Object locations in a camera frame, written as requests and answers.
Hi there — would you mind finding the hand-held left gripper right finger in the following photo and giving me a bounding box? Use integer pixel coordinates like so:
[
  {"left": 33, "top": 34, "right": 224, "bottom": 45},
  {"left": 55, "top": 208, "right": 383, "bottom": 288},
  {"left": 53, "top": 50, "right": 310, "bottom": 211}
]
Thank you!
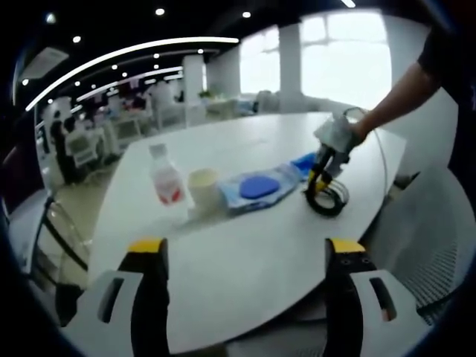
[{"left": 323, "top": 238, "right": 428, "bottom": 357}]

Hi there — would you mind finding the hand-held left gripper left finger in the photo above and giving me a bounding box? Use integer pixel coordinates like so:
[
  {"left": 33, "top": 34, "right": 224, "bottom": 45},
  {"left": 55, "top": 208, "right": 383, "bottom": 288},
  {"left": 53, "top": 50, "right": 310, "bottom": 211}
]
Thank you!
[{"left": 61, "top": 237, "right": 172, "bottom": 357}]

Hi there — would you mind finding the blue tissue pack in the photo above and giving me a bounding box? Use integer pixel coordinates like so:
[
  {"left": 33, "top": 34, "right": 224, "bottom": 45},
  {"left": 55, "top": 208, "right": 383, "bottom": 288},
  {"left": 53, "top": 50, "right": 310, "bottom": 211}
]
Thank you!
[{"left": 289, "top": 152, "right": 319, "bottom": 181}]

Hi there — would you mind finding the black cable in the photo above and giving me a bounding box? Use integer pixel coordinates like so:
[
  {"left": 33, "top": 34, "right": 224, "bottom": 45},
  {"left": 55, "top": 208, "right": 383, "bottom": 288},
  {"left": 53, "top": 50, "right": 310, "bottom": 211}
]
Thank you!
[{"left": 304, "top": 178, "right": 350, "bottom": 218}]

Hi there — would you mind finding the blue sponge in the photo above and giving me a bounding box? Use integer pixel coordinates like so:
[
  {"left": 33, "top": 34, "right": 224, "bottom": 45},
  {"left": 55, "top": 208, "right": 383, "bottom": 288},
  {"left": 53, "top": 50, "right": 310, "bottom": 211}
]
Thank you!
[{"left": 217, "top": 165, "right": 302, "bottom": 216}]

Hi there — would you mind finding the white paper cup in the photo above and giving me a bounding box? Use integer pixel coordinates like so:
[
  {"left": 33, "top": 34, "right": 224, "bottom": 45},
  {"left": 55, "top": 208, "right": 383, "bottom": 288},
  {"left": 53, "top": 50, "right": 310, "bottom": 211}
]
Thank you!
[{"left": 187, "top": 168, "right": 220, "bottom": 211}]

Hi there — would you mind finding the clear plastic water bottle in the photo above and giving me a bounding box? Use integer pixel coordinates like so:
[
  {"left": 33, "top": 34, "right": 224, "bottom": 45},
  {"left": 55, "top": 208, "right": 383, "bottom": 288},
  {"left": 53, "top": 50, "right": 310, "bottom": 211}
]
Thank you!
[{"left": 148, "top": 144, "right": 187, "bottom": 206}]

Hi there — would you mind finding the large bright window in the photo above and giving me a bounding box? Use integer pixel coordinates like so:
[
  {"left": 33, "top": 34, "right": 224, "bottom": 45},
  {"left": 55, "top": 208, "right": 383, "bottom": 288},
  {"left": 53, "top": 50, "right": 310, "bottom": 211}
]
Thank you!
[{"left": 300, "top": 13, "right": 393, "bottom": 109}]

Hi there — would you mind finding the white table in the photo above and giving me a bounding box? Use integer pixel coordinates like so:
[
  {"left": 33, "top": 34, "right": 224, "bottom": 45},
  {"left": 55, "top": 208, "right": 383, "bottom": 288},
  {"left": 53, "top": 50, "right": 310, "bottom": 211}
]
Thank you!
[{"left": 89, "top": 113, "right": 406, "bottom": 354}]

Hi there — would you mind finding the black framed chair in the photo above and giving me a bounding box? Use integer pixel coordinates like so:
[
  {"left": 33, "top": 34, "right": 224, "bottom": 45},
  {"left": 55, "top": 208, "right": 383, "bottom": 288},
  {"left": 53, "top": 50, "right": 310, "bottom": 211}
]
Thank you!
[{"left": 33, "top": 196, "right": 90, "bottom": 289}]

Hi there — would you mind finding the narrow bright window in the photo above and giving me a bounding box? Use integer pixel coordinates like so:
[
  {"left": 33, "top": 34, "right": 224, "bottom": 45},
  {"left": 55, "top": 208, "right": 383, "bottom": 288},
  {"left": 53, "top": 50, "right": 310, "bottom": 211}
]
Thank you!
[{"left": 239, "top": 28, "right": 280, "bottom": 96}]

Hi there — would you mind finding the white mesh office chair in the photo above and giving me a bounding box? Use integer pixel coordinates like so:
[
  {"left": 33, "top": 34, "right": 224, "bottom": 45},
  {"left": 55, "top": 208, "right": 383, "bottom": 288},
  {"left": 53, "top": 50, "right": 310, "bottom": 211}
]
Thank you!
[{"left": 362, "top": 167, "right": 473, "bottom": 327}]

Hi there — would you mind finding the long ceiling light strip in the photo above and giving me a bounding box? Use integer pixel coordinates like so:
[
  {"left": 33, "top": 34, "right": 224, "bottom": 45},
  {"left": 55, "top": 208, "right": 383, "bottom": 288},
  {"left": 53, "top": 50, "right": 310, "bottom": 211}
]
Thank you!
[{"left": 25, "top": 36, "right": 239, "bottom": 112}]

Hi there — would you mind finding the ceiling air vent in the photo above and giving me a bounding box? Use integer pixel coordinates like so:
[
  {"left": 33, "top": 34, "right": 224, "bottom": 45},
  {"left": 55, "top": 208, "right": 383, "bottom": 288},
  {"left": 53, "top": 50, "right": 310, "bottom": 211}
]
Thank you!
[{"left": 20, "top": 48, "right": 70, "bottom": 81}]

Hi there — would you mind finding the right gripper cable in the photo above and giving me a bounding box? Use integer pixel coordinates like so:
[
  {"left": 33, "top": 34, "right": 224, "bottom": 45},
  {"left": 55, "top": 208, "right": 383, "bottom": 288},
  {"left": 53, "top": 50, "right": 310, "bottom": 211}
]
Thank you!
[{"left": 344, "top": 106, "right": 390, "bottom": 194}]

